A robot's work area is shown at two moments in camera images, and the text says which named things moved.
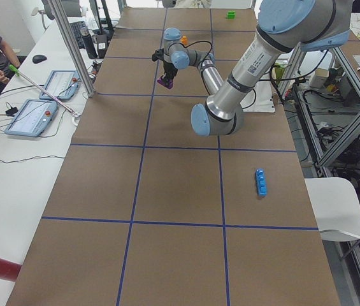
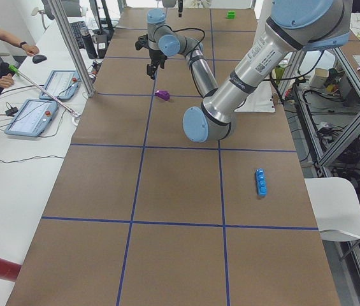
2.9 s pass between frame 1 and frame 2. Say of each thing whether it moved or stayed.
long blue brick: stayed
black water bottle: stayed
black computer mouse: stayed
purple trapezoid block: moved
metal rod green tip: stayed
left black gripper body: moved
